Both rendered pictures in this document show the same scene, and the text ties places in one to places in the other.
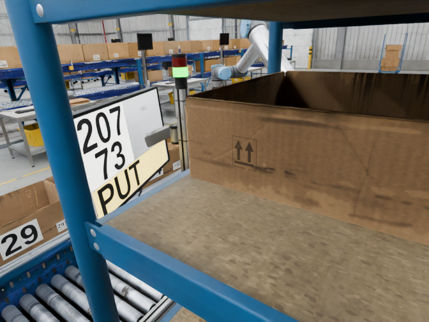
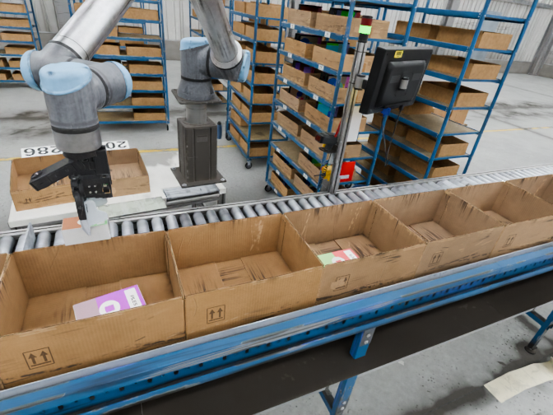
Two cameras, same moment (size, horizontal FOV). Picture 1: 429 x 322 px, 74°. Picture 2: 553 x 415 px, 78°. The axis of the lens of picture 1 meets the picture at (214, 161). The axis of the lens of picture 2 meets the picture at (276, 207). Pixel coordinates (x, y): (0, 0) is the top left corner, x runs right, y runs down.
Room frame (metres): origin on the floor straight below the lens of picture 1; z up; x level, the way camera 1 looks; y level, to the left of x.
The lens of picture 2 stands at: (2.75, 0.67, 1.67)
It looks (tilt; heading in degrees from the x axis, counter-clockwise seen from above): 31 degrees down; 208
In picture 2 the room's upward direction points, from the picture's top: 7 degrees clockwise
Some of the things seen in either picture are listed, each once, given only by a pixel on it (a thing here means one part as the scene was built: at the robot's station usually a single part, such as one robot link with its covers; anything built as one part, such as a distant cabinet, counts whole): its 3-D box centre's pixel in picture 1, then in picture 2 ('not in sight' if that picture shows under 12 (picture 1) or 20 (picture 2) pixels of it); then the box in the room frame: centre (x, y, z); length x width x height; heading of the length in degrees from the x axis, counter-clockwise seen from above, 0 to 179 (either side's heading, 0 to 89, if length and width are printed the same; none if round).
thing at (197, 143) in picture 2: not in sight; (197, 149); (1.38, -0.60, 0.91); 0.26 x 0.26 x 0.33; 60
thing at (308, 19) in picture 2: not in sight; (316, 19); (0.06, -0.60, 1.59); 0.40 x 0.30 x 0.10; 53
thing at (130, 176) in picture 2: not in sight; (116, 171); (1.71, -0.88, 0.80); 0.38 x 0.28 x 0.10; 59
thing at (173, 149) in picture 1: (147, 161); (347, 247); (1.77, 0.45, 0.96); 0.39 x 0.29 x 0.17; 144
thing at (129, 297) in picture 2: not in sight; (113, 317); (2.40, 0.04, 0.92); 0.16 x 0.11 x 0.07; 155
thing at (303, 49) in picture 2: not in sight; (311, 48); (0.06, -0.60, 1.39); 0.40 x 0.30 x 0.10; 52
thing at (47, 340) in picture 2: not in sight; (99, 297); (2.40, 0.00, 0.96); 0.39 x 0.29 x 0.17; 144
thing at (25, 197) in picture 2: not in sight; (48, 179); (1.98, -1.05, 0.80); 0.38 x 0.28 x 0.10; 63
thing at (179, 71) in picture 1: (179, 66); (365, 25); (1.01, 0.10, 1.62); 0.05 x 0.05 x 0.06
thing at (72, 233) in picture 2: not in sight; (86, 228); (2.37, -0.06, 1.14); 0.10 x 0.06 x 0.05; 144
